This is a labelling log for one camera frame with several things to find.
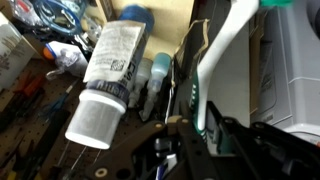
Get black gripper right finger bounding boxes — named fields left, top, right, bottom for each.
left=206, top=101, right=320, bottom=180

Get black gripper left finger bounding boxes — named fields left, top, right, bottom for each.
left=84, top=114, right=223, bottom=180

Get white and green dish brush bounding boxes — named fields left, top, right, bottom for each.
left=188, top=0, right=295, bottom=135

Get small clear plastic bottle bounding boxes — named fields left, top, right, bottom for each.
left=127, top=58, right=154, bottom=109

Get small teal liquid bottle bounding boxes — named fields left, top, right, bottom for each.
left=141, top=52, right=173, bottom=122

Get white front-load washing machine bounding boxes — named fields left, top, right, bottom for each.
left=249, top=0, right=320, bottom=143

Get white bottle orange cap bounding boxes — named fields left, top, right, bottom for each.
left=43, top=40, right=90, bottom=80

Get white plastic bottle with text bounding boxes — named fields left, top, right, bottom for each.
left=0, top=12, right=36, bottom=92

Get teal handled pliers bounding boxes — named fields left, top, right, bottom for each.
left=37, top=84, right=73, bottom=118

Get beige strap loop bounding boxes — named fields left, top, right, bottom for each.
left=170, top=18, right=211, bottom=88

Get orange handled pliers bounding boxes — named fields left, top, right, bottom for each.
left=12, top=70, right=47, bottom=108

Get blue ring in plastic bag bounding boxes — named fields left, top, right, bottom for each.
left=32, top=0, right=88, bottom=37

